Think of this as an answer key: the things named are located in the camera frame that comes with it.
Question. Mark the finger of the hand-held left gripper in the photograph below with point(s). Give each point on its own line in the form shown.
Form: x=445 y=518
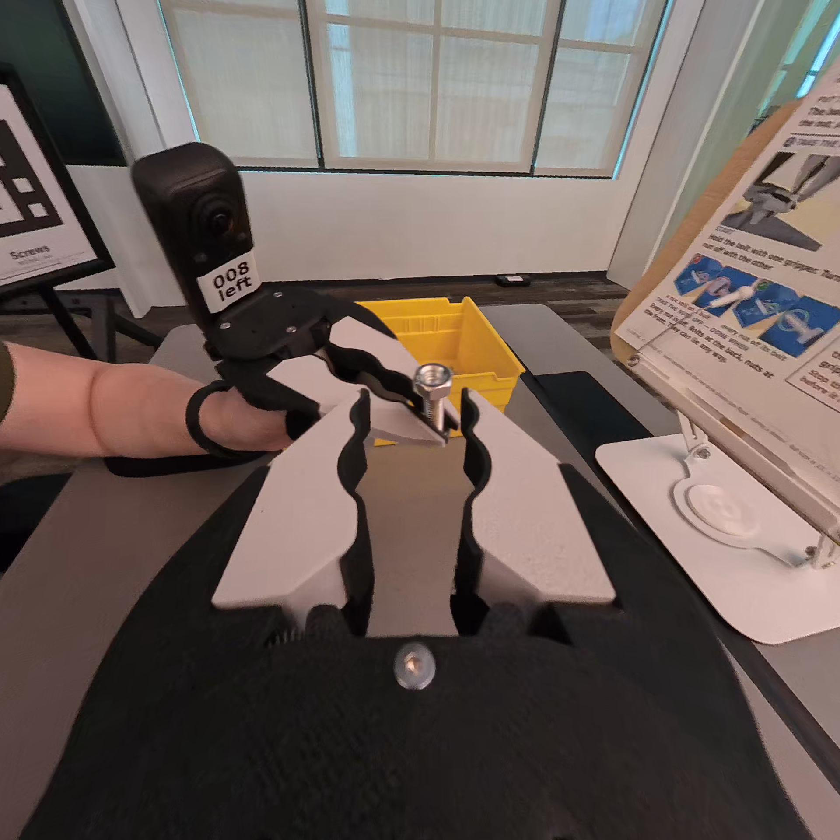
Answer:
x=387 y=351
x=407 y=430

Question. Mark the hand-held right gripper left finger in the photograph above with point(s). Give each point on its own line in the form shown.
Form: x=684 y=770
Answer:
x=289 y=525

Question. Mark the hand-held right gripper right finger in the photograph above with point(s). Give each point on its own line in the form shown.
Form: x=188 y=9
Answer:
x=538 y=525

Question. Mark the steel hex nut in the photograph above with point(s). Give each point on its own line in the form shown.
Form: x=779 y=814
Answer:
x=433 y=379

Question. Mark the yellow divided parts bin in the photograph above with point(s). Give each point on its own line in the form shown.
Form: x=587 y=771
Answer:
x=485 y=354

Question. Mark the person's left forearm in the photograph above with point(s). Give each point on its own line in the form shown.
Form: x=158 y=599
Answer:
x=46 y=400

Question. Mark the person's left hand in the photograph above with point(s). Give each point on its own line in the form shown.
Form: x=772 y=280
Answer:
x=157 y=413

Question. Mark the black floor device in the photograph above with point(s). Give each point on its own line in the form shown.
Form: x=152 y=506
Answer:
x=513 y=280

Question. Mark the black easel stand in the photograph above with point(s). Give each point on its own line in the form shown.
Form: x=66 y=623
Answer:
x=79 y=321

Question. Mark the framed marker sign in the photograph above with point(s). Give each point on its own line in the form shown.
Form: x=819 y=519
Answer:
x=39 y=210

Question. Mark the large window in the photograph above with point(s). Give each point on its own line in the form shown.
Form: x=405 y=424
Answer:
x=426 y=85

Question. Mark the wooden instruction board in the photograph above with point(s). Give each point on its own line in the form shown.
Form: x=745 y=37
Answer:
x=754 y=262

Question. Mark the black wall screen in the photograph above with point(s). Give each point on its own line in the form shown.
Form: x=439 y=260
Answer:
x=72 y=79

